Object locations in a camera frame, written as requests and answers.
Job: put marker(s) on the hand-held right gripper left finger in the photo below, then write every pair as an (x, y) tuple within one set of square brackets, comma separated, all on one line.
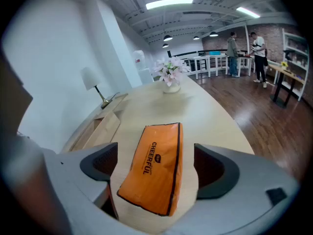
[(97, 163)]

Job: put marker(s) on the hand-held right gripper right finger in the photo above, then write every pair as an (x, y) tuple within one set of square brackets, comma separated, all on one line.
[(244, 180)]

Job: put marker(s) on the orange item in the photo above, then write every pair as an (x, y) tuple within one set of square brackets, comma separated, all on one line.
[(156, 170)]

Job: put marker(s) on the wooden box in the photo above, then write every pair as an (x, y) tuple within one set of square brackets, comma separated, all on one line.
[(102, 131)]

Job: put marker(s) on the white shade table lamp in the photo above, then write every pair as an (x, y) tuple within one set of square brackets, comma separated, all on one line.
[(90, 78)]

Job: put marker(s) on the wooden table with black base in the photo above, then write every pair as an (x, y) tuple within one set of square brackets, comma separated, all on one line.
[(283, 82)]

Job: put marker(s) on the white water dispenser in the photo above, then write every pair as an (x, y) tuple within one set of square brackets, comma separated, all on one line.
[(143, 67)]

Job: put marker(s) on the pink flowers in white vase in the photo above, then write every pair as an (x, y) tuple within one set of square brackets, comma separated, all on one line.
[(171, 75)]

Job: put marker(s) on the white table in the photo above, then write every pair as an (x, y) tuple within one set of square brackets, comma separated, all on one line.
[(245, 59), (199, 58), (218, 57)]

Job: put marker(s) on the small sunflower pot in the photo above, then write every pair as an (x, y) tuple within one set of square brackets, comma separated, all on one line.
[(283, 64)]

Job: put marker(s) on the white shelf unit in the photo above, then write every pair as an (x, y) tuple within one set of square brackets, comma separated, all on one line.
[(302, 57)]

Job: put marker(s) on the black railing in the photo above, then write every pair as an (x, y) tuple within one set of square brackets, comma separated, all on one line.
[(185, 53)]

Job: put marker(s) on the long ceiling light panel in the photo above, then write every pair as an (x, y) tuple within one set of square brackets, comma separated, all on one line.
[(247, 12), (168, 3)]

